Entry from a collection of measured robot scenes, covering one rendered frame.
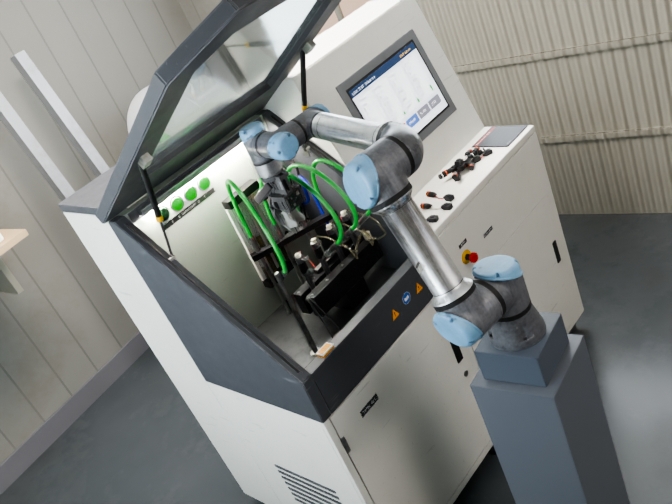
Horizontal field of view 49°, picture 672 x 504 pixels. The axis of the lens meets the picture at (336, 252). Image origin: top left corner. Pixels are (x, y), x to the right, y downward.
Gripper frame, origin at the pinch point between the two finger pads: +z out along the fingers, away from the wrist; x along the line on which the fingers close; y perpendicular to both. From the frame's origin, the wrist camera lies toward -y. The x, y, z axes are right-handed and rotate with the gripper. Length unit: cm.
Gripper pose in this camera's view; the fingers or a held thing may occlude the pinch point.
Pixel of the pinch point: (293, 228)
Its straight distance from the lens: 226.1
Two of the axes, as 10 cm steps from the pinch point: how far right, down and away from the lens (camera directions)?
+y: 7.1, 0.9, -7.0
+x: 6.1, -5.9, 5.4
